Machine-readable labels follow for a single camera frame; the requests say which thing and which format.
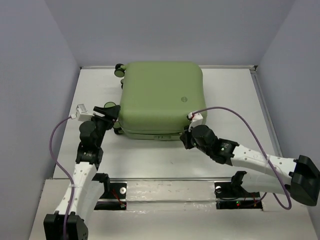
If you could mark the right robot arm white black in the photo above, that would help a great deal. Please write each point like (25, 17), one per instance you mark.
(298, 177)

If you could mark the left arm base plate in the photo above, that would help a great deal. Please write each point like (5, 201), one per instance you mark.
(115, 199)

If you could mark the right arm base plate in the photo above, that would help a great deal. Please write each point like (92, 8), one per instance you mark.
(235, 198)

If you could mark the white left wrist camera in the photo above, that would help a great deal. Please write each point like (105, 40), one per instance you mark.
(81, 114)

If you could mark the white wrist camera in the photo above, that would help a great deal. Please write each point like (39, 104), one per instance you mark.
(195, 120)
(81, 114)

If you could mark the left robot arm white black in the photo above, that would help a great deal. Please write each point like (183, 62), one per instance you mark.
(70, 218)

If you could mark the green suitcase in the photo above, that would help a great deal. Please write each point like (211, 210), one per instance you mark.
(157, 97)

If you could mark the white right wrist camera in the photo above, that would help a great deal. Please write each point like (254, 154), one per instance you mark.
(195, 120)

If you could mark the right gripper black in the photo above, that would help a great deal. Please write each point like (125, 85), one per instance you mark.
(184, 137)

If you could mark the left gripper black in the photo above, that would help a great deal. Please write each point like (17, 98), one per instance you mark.
(111, 113)

